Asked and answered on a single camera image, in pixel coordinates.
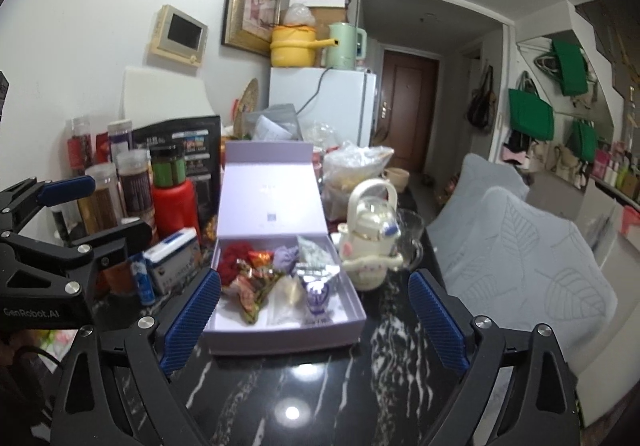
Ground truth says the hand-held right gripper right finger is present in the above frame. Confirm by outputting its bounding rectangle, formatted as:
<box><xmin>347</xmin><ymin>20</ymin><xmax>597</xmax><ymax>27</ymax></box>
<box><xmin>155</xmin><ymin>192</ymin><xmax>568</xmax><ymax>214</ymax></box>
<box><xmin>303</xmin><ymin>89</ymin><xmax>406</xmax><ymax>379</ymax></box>
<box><xmin>407</xmin><ymin>269</ymin><xmax>583</xmax><ymax>446</ymax></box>

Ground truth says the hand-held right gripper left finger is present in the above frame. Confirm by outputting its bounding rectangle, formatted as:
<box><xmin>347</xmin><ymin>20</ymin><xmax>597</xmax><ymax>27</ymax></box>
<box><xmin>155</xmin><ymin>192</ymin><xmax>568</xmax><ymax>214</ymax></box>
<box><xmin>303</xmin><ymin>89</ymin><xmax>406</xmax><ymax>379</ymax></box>
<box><xmin>47</xmin><ymin>269</ymin><xmax>222</xmax><ymax>446</ymax></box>

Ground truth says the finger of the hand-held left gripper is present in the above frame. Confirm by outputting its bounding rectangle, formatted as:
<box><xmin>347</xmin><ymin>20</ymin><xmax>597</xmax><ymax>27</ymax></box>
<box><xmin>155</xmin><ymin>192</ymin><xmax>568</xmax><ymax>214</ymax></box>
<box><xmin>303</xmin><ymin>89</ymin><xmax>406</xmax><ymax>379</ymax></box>
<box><xmin>5</xmin><ymin>217</ymin><xmax>153</xmax><ymax>297</ymax></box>
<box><xmin>0</xmin><ymin>175</ymin><xmax>97</xmax><ymax>227</ymax></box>

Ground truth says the brown patterned snack packet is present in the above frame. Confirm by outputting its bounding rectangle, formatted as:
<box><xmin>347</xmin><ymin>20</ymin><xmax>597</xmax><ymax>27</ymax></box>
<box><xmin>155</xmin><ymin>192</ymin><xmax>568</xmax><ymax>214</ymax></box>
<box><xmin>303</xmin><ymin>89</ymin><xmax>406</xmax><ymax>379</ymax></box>
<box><xmin>222</xmin><ymin>263</ymin><xmax>287</xmax><ymax>326</ymax></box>

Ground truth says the red fuzzy pouch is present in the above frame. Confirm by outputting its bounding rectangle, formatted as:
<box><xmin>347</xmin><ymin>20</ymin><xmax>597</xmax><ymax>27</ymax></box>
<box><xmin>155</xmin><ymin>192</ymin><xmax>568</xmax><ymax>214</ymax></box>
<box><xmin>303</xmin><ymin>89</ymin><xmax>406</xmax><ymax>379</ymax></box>
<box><xmin>216</xmin><ymin>242</ymin><xmax>256</xmax><ymax>288</ymax></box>

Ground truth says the red cartoon snack packet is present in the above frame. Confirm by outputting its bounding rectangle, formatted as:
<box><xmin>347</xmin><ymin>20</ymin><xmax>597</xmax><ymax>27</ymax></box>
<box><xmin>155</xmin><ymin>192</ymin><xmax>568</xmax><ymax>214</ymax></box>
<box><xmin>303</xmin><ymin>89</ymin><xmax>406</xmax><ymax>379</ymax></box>
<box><xmin>246</xmin><ymin>249</ymin><xmax>277</xmax><ymax>272</ymax></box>

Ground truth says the clear packet with white contents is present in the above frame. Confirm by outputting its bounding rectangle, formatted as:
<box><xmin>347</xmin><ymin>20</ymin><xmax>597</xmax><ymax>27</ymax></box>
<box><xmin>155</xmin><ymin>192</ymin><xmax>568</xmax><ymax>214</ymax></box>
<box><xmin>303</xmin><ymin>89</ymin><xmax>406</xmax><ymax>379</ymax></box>
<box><xmin>267</xmin><ymin>275</ymin><xmax>307</xmax><ymax>327</ymax></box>

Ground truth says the silver purple-print packet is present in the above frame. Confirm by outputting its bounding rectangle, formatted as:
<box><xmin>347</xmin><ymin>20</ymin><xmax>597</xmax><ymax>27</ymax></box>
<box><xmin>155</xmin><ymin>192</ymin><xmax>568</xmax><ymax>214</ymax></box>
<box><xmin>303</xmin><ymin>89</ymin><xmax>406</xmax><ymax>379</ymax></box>
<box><xmin>295</xmin><ymin>262</ymin><xmax>342</xmax><ymax>327</ymax></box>

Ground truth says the lilac gift box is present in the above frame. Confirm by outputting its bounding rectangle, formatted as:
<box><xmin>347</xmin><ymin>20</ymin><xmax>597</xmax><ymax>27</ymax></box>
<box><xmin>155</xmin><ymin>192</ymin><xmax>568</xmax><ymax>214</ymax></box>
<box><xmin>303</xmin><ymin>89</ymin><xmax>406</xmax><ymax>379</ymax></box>
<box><xmin>202</xmin><ymin>140</ymin><xmax>368</xmax><ymax>357</ymax></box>

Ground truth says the brown spice jar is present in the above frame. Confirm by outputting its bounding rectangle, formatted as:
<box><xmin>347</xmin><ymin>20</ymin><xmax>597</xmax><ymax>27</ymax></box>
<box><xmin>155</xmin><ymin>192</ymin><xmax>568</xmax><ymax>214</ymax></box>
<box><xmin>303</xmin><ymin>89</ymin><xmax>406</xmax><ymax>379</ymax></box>
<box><xmin>85</xmin><ymin>163</ymin><xmax>126</xmax><ymax>232</ymax></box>

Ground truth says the small amber jar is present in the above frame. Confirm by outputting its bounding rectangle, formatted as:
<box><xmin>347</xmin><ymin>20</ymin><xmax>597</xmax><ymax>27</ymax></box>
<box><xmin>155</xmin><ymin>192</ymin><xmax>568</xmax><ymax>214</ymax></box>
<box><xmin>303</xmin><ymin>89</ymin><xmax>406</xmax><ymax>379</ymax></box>
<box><xmin>107</xmin><ymin>261</ymin><xmax>133</xmax><ymax>297</ymax></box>

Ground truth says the jar with red contents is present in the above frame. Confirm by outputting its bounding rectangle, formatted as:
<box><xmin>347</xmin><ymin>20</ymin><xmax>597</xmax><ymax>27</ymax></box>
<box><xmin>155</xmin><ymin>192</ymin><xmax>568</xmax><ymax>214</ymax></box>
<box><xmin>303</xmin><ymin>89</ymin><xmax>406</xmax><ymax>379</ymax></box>
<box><xmin>67</xmin><ymin>116</ymin><xmax>96</xmax><ymax>177</ymax></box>

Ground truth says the small blue bottle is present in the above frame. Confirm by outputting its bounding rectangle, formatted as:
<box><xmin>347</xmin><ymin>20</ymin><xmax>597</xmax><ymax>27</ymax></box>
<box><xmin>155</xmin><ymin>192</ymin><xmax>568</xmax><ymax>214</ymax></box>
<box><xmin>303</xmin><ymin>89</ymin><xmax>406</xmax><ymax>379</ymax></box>
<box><xmin>131</xmin><ymin>253</ymin><xmax>157</xmax><ymax>305</ymax></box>

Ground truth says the dark-labelled spice jar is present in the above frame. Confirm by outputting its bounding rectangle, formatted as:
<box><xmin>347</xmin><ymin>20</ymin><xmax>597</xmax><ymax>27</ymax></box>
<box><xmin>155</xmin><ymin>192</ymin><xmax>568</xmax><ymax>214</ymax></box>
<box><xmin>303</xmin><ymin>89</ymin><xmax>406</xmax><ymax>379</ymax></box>
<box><xmin>116</xmin><ymin>149</ymin><xmax>156</xmax><ymax>237</ymax></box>

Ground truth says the white and blue box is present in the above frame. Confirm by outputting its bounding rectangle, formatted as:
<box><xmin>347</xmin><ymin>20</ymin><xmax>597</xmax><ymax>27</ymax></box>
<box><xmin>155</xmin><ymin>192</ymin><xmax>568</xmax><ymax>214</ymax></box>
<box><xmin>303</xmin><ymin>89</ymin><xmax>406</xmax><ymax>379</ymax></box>
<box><xmin>144</xmin><ymin>227</ymin><xmax>202</xmax><ymax>296</ymax></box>

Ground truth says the red bottle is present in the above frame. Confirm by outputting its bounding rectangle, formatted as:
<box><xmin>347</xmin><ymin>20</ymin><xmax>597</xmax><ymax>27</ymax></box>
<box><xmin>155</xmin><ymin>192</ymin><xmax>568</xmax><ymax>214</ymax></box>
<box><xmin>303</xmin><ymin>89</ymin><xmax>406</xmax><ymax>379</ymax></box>
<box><xmin>151</xmin><ymin>179</ymin><xmax>202</xmax><ymax>244</ymax></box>

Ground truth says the jar with purple contents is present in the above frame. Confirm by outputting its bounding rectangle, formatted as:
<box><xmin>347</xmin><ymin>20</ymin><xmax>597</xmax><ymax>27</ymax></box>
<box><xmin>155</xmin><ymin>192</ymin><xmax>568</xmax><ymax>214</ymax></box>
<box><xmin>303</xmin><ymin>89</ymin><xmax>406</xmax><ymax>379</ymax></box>
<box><xmin>107</xmin><ymin>120</ymin><xmax>133</xmax><ymax>162</ymax></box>

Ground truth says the green-labelled jar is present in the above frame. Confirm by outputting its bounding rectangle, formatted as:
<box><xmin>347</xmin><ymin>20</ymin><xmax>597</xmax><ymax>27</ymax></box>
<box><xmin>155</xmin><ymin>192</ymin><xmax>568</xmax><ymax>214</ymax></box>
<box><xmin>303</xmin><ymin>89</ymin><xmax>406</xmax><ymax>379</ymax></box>
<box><xmin>149</xmin><ymin>145</ymin><xmax>186</xmax><ymax>188</ymax></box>

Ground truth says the glass mug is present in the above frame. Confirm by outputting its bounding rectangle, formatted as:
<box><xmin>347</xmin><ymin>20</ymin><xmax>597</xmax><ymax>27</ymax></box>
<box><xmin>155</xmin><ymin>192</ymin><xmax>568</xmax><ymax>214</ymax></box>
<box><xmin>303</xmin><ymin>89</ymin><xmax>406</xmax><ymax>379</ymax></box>
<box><xmin>395</xmin><ymin>209</ymin><xmax>426</xmax><ymax>272</ymax></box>

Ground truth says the grey leaf-pattern chair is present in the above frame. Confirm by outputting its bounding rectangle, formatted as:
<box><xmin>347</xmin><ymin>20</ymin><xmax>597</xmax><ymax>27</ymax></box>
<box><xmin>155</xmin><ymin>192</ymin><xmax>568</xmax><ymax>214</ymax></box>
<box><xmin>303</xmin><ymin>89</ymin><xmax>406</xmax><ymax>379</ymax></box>
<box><xmin>427</xmin><ymin>186</ymin><xmax>618</xmax><ymax>374</ymax></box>
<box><xmin>435</xmin><ymin>153</ymin><xmax>531</xmax><ymax>227</ymax></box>

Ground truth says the black printed bag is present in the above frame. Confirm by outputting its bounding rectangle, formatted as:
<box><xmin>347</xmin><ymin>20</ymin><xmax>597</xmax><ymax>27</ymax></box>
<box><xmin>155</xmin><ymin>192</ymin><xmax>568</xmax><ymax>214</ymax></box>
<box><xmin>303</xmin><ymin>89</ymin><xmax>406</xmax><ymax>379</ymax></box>
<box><xmin>131</xmin><ymin>115</ymin><xmax>223</xmax><ymax>239</ymax></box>

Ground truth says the cream bottle with plush dog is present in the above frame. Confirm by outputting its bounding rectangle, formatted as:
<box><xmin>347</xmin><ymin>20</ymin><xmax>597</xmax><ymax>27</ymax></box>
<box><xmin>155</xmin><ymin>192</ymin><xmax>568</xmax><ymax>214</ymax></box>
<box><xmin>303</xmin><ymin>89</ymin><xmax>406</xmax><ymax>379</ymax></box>
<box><xmin>337</xmin><ymin>177</ymin><xmax>405</xmax><ymax>292</ymax></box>

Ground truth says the white board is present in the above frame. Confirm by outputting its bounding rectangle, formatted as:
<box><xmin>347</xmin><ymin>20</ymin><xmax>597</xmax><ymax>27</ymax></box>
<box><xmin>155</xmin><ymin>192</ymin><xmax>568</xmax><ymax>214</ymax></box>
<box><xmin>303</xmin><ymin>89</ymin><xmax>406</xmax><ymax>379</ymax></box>
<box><xmin>122</xmin><ymin>66</ymin><xmax>213</xmax><ymax>132</ymax></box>

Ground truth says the beige cup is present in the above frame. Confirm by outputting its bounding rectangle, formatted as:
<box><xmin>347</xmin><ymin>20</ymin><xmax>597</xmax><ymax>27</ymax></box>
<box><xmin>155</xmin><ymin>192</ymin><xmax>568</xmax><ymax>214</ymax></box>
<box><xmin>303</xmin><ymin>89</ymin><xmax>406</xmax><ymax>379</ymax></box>
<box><xmin>381</xmin><ymin>167</ymin><xmax>411</xmax><ymax>189</ymax></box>

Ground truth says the white cabinet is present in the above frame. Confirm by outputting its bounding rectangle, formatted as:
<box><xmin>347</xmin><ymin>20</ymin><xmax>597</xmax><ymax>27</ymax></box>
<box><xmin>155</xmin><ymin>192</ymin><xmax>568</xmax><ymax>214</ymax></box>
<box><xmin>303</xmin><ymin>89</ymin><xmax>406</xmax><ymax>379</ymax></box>
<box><xmin>575</xmin><ymin>176</ymin><xmax>640</xmax><ymax>429</ymax></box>

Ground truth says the round woven mat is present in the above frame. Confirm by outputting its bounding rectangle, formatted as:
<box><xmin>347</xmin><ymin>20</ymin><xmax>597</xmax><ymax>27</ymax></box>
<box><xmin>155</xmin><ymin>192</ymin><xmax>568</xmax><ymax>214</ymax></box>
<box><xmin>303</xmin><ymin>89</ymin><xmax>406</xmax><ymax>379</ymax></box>
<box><xmin>235</xmin><ymin>78</ymin><xmax>260</xmax><ymax>137</ymax></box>

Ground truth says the grey paper bag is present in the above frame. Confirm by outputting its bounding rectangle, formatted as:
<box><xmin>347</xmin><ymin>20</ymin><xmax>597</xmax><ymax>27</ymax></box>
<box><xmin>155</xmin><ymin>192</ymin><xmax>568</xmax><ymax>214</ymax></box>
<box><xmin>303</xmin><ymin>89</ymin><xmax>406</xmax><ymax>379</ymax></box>
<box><xmin>245</xmin><ymin>104</ymin><xmax>303</xmax><ymax>142</ymax></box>

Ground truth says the pink cloth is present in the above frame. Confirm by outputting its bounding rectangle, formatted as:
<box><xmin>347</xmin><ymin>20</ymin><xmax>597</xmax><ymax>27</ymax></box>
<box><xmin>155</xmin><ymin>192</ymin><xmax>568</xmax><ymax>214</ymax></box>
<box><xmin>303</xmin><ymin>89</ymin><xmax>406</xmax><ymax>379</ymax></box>
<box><xmin>621</xmin><ymin>206</ymin><xmax>640</xmax><ymax>237</ymax></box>

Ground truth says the brown door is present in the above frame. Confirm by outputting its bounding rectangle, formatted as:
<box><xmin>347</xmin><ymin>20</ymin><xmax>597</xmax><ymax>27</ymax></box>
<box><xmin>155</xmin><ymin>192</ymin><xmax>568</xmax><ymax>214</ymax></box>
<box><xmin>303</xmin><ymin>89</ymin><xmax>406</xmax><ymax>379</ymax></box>
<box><xmin>382</xmin><ymin>49</ymin><xmax>440</xmax><ymax>174</ymax></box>

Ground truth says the dark hanging bag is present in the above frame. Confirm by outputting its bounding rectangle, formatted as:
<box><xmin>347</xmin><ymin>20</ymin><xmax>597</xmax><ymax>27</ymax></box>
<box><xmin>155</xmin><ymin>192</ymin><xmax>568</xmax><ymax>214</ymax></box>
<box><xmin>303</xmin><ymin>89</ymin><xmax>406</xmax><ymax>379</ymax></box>
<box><xmin>466</xmin><ymin>65</ymin><xmax>496</xmax><ymax>133</ymax></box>

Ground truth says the green tote bag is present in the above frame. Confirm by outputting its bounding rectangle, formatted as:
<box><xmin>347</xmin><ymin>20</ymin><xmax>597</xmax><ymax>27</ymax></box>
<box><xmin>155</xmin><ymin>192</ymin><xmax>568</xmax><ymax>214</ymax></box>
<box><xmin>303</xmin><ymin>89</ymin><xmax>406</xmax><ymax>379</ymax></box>
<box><xmin>508</xmin><ymin>87</ymin><xmax>556</xmax><ymax>142</ymax></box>

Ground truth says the row of cosmetic bottles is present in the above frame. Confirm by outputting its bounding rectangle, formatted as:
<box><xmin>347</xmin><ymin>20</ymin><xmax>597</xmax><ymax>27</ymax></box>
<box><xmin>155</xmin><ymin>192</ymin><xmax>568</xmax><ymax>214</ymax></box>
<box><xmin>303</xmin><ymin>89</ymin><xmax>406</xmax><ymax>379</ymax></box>
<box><xmin>592</xmin><ymin>141</ymin><xmax>640</xmax><ymax>199</ymax></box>

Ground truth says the white fridge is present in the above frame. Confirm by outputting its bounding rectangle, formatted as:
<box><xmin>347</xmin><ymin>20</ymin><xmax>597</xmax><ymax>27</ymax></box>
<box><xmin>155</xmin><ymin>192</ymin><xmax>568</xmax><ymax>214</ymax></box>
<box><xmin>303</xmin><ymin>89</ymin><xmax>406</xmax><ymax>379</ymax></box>
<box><xmin>269</xmin><ymin>66</ymin><xmax>378</xmax><ymax>147</ymax></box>

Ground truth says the yellow pot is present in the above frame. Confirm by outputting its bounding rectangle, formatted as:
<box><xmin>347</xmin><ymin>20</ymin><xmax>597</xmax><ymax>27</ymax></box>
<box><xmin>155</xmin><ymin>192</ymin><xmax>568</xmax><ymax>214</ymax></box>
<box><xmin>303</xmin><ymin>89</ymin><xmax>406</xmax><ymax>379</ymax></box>
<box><xmin>270</xmin><ymin>24</ymin><xmax>337</xmax><ymax>68</ymax></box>

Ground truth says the green electric kettle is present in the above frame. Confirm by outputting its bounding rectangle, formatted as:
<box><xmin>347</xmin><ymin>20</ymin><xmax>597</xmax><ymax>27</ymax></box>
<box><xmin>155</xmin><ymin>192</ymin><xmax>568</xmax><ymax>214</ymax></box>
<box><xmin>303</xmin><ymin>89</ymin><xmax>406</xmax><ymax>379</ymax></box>
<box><xmin>326</xmin><ymin>22</ymin><xmax>368</xmax><ymax>71</ymax></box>

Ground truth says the cardboard box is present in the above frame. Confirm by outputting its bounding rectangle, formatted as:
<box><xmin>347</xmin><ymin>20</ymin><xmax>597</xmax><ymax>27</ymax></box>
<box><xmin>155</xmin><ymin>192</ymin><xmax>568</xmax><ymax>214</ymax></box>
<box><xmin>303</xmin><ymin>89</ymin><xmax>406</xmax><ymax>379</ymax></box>
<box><xmin>300</xmin><ymin>0</ymin><xmax>351</xmax><ymax>27</ymax></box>

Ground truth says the beige wall intercom panel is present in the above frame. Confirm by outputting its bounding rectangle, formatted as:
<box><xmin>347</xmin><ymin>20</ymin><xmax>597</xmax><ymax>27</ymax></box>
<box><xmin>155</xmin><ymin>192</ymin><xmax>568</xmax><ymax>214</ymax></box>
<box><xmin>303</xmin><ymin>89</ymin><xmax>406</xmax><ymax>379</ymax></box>
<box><xmin>146</xmin><ymin>4</ymin><xmax>209</xmax><ymax>70</ymax></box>

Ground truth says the black kettle cord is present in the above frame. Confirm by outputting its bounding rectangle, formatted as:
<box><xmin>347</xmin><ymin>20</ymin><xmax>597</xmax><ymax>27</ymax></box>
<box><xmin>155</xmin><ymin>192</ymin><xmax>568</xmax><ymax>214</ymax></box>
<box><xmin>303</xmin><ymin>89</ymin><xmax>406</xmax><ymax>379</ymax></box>
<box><xmin>297</xmin><ymin>67</ymin><xmax>333</xmax><ymax>114</ymax></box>

